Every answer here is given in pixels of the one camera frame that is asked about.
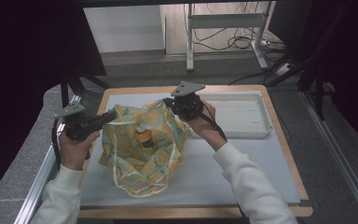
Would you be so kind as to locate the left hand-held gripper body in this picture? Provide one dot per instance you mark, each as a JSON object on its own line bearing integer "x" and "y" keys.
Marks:
{"x": 77, "y": 124}

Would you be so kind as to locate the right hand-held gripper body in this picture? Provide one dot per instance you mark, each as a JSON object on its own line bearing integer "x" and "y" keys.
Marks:
{"x": 186, "y": 104}

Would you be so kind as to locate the yellow green patterned cloth bag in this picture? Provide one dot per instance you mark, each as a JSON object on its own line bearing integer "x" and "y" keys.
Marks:
{"x": 136, "y": 168}

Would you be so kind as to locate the person's left hand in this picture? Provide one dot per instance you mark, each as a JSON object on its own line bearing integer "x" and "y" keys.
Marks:
{"x": 74, "y": 152}

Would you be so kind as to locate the person's right hand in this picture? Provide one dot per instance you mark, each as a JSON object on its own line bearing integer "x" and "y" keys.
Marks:
{"x": 203, "y": 127}

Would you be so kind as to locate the black metal stand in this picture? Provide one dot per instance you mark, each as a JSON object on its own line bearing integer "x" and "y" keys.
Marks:
{"x": 64, "y": 90}
{"x": 318, "y": 93}

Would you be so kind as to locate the orange bottle with white cap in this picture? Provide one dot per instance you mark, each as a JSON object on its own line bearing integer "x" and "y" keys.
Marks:
{"x": 143, "y": 136}

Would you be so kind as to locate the white plastic tray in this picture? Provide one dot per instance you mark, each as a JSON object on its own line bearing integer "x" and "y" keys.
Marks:
{"x": 242, "y": 115}

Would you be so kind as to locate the white table mat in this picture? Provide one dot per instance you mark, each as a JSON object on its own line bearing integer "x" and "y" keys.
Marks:
{"x": 205, "y": 174}

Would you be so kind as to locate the dark curtain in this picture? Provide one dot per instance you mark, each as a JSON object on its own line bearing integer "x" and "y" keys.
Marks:
{"x": 18, "y": 77}
{"x": 357, "y": 62}

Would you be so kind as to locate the white power strip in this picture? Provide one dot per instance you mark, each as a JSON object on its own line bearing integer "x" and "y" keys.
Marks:
{"x": 284, "y": 69}

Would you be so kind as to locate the aluminium frame rail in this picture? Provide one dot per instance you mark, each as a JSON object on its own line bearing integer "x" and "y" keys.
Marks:
{"x": 40, "y": 183}
{"x": 338, "y": 155}

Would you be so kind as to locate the white metal desk frame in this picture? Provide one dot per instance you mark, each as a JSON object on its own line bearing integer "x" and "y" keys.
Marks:
{"x": 223, "y": 21}

